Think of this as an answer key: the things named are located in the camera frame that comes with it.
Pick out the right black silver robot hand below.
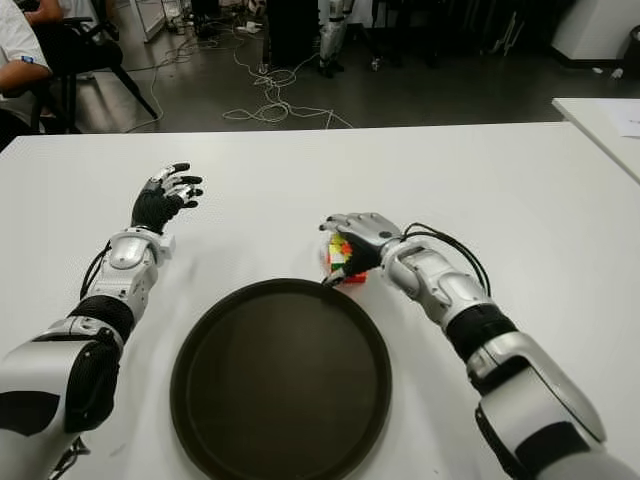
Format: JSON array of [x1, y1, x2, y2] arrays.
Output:
[[318, 212, 404, 289]]

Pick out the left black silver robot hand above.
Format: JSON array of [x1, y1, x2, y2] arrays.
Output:
[[130, 160, 206, 235]]

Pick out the multicolour Rubik's cube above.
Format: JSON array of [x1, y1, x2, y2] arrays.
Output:
[[319, 234, 370, 289]]

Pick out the dark brown round plate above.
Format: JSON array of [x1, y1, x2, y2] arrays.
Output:
[[169, 278, 394, 480]]

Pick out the black chair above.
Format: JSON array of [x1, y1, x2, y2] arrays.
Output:
[[29, 0, 161, 134]]

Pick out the silver humanoid robot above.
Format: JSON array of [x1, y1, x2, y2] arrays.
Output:
[[318, 0, 357, 79]]

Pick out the black tripod legs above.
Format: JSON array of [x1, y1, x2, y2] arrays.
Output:
[[357, 0, 444, 71]]

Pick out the seated person in white shirt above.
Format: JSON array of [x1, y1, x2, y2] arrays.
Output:
[[0, 0, 66, 151]]

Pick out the grey folded stand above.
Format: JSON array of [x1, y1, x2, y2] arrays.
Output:
[[489, 9, 519, 56]]

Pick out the white side table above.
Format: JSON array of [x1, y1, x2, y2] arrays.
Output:
[[551, 97, 640, 184]]

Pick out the white cabinet with black base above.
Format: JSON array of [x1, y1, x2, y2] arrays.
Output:
[[549, 0, 640, 76]]

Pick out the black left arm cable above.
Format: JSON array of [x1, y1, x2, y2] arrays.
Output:
[[80, 238, 115, 301]]

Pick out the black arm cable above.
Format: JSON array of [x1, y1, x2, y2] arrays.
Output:
[[403, 223, 492, 296], [80, 238, 115, 301]]

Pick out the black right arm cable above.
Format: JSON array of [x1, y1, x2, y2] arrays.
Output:
[[403, 223, 492, 296]]

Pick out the white floor cable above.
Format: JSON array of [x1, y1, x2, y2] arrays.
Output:
[[222, 24, 354, 129]]

